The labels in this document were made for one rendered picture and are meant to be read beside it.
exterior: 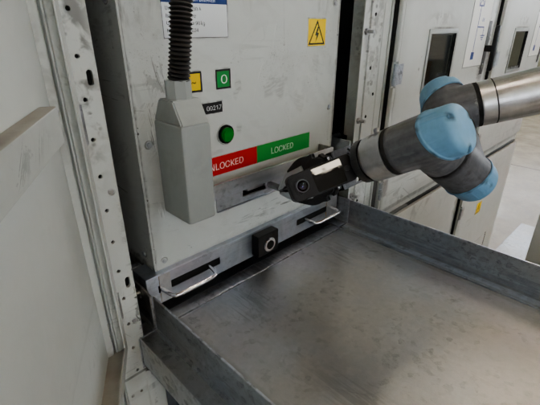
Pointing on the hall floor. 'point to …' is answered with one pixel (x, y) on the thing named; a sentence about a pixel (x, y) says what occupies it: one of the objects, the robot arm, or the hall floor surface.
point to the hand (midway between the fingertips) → (281, 190)
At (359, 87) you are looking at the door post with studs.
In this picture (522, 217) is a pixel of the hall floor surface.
